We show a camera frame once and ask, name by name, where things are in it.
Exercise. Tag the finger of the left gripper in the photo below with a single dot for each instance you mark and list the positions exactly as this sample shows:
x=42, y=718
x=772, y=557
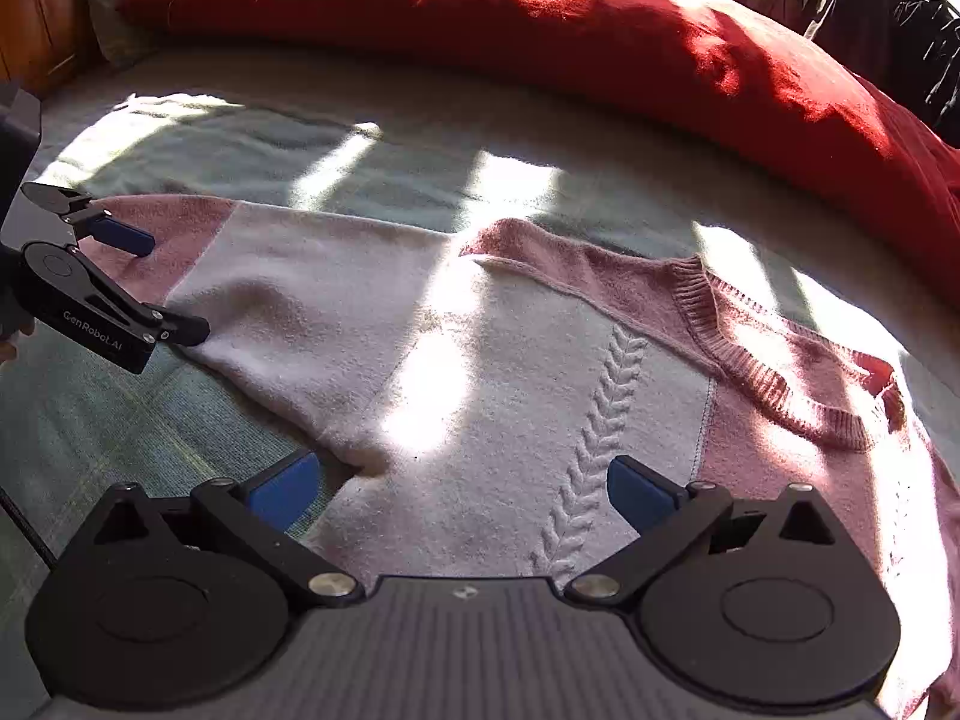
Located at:
x=163, y=324
x=87, y=221

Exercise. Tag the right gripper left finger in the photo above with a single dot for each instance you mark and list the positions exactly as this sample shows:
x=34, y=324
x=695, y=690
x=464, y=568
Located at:
x=248, y=521

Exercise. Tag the pink and white knit sweater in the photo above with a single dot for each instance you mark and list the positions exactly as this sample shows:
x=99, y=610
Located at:
x=479, y=385

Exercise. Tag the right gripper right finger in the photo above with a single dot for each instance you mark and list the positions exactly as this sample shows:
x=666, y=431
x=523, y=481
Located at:
x=701, y=547

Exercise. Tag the black jacket on rack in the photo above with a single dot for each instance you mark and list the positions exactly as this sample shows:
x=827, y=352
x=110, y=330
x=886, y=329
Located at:
x=907, y=48

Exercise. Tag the red duvet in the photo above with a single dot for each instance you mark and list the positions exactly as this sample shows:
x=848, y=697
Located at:
x=711, y=67

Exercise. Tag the wooden headboard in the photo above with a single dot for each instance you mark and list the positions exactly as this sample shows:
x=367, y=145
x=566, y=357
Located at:
x=46, y=43

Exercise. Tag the green plaid bed blanket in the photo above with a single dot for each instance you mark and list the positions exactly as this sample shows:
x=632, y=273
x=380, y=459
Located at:
x=447, y=153

